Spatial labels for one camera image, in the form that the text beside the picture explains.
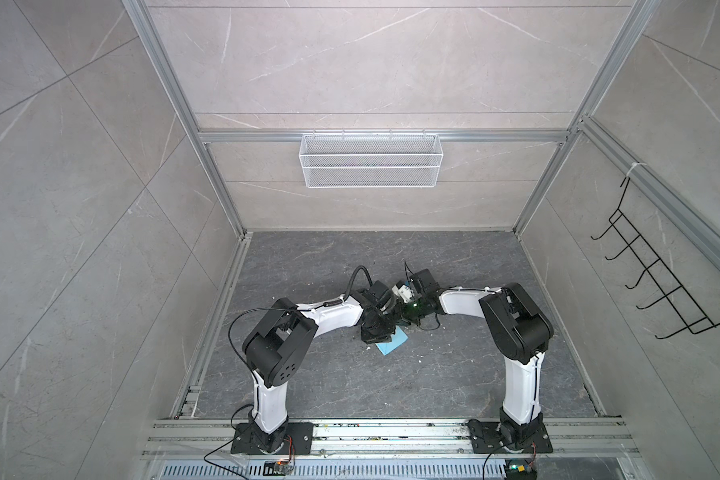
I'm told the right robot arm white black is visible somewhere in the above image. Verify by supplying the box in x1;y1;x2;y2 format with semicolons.
392;283;554;450

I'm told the aluminium mounting rail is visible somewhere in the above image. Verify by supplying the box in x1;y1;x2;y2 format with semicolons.
139;417;641;459

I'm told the white wire mesh basket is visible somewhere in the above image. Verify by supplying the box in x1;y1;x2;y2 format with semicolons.
299;133;444;189

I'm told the light blue paper sheet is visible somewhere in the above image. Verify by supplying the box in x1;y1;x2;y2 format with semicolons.
376;326;408;356

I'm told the white cable tie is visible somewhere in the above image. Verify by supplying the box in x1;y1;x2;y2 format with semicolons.
625;162;647;178

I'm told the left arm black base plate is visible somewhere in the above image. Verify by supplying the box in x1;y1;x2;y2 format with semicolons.
230;421;315;455

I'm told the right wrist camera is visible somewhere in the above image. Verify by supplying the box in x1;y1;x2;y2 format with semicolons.
392;269;441;304

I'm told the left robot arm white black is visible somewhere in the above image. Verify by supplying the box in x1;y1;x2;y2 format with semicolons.
242;289;400;435

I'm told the left black cable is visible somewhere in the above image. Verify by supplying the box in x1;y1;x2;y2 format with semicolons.
227;265;374;367

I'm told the black wire hook rack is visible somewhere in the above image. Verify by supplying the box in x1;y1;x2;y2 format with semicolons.
590;177;720;340

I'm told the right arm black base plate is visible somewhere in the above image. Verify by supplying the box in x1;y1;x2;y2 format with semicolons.
466;417;554;454

